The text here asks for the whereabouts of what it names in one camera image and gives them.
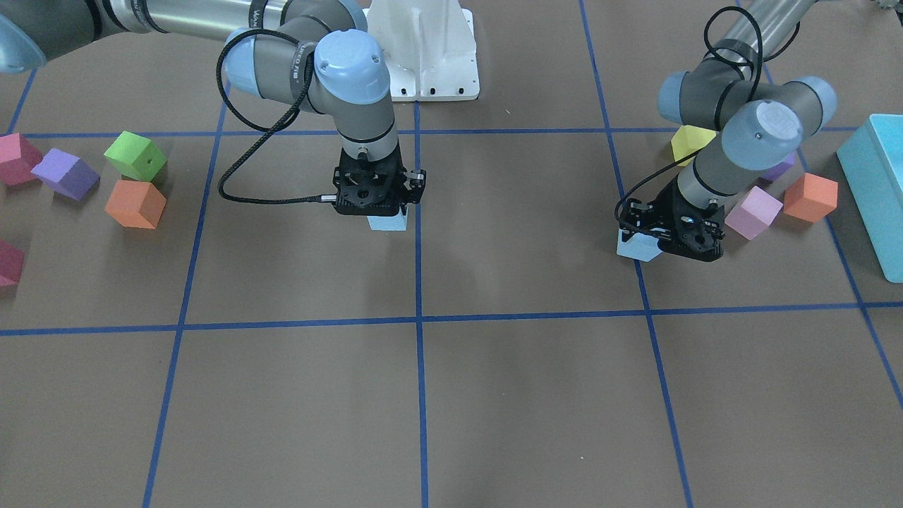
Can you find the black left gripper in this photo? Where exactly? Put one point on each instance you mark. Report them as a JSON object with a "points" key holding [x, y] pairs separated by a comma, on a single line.
{"points": [[659, 209]]}

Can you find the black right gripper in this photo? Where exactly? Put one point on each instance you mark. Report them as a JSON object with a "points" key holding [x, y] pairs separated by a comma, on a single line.
{"points": [[415, 187]]}

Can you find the light blue foam block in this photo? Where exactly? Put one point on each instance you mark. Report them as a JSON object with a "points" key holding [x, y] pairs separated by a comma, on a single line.
{"points": [[397, 222], [641, 247]]}

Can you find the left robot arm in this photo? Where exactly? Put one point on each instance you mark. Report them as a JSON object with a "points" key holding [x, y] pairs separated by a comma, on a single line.
{"points": [[756, 126]]}

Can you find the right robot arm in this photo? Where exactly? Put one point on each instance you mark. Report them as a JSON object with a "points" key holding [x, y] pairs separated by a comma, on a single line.
{"points": [[315, 56]]}

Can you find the pink foam block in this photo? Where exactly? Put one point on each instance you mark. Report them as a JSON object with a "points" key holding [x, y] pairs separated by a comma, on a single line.
{"points": [[754, 213]]}

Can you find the yellow foam block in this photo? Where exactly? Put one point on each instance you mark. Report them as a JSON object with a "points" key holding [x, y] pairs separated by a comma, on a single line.
{"points": [[687, 140]]}

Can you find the purple foam block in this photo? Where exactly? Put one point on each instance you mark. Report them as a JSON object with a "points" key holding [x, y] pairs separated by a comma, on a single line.
{"points": [[66, 174], [774, 173]]}

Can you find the orange foam block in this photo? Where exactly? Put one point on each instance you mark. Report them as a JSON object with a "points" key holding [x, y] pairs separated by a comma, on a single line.
{"points": [[136, 204], [811, 198]]}

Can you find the teal plastic bin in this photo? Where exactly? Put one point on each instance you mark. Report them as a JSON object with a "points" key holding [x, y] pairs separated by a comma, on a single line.
{"points": [[871, 159]]}

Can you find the green foam block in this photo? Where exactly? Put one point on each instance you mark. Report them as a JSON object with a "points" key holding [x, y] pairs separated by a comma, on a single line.
{"points": [[135, 157]]}

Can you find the crimson foam block near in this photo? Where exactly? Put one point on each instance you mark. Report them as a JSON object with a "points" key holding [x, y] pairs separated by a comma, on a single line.
{"points": [[18, 158]]}

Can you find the crimson foam block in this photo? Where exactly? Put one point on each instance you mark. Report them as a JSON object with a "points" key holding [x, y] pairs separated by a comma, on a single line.
{"points": [[18, 158], [12, 261]]}

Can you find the crimson foam block far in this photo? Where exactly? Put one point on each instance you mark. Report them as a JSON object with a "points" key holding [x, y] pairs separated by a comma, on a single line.
{"points": [[12, 261]]}

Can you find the white pedestal base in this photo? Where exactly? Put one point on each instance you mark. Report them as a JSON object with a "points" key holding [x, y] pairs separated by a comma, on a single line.
{"points": [[430, 49]]}

